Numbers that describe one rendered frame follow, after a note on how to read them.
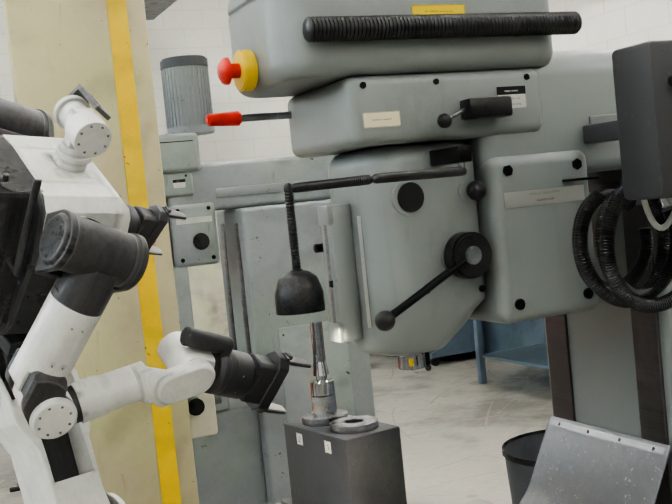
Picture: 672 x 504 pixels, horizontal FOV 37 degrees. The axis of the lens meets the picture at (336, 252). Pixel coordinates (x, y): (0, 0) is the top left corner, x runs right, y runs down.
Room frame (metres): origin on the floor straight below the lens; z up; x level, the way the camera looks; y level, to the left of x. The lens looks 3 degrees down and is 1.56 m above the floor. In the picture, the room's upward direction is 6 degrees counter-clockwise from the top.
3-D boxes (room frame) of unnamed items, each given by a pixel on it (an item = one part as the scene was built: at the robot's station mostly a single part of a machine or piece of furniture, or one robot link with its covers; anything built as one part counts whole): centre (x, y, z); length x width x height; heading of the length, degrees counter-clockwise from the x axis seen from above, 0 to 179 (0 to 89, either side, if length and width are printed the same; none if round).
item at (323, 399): (1.91, 0.05, 1.18); 0.05 x 0.05 x 0.06
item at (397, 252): (1.59, -0.11, 1.47); 0.21 x 0.19 x 0.32; 24
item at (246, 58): (1.50, 0.11, 1.76); 0.06 x 0.02 x 0.06; 24
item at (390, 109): (1.61, -0.14, 1.68); 0.34 x 0.24 x 0.10; 114
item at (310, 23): (1.47, -0.19, 1.79); 0.45 x 0.04 x 0.04; 114
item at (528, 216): (1.67, -0.28, 1.47); 0.24 x 0.19 x 0.26; 24
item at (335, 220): (1.55, 0.00, 1.45); 0.04 x 0.04 x 0.21; 24
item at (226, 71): (1.49, 0.13, 1.76); 0.04 x 0.03 x 0.04; 24
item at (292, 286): (1.47, 0.06, 1.43); 0.07 x 0.07 x 0.06
